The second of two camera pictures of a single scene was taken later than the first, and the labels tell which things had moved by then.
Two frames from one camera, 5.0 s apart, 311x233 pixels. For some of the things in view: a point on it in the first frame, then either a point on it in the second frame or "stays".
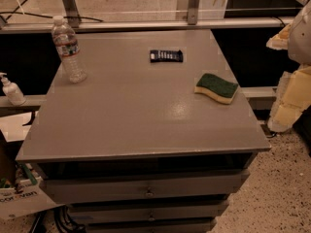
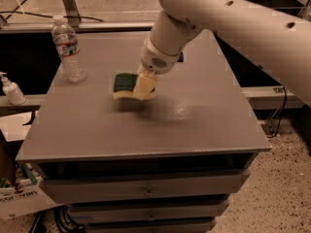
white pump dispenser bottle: [12, 91] stays
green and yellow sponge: [221, 89] to [123, 87]
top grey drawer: [73, 190] stays
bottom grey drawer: [165, 226] stays
